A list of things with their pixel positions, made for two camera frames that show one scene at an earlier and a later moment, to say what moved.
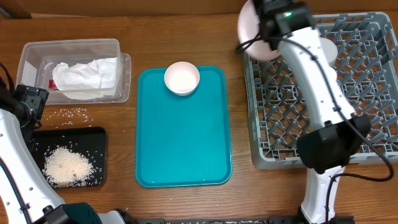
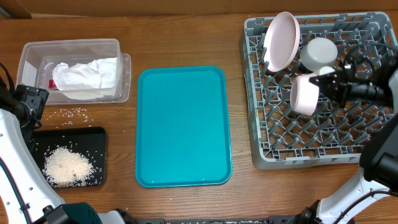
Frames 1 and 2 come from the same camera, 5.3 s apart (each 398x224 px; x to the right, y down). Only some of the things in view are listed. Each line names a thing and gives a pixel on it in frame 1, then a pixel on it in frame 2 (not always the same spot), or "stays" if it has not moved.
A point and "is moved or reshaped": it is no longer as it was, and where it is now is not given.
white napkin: (79, 76) stays
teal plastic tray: (181, 140) stays
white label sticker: (29, 75) stays
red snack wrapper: (52, 84) stays
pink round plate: (249, 27) is moved or reshaped
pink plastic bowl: (181, 78) to (305, 94)
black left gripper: (35, 97) stays
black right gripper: (270, 40) to (342, 86)
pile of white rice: (65, 167) stays
